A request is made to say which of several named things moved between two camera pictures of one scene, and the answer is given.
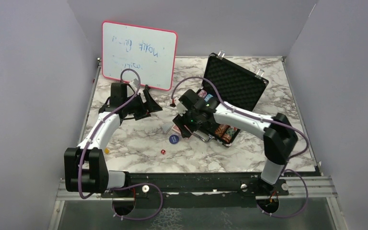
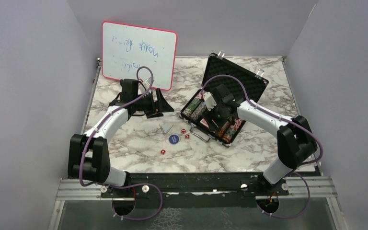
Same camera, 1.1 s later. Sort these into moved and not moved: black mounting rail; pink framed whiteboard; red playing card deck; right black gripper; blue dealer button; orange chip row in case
Moved: red playing card deck; right black gripper
Not moved: black mounting rail; pink framed whiteboard; orange chip row in case; blue dealer button
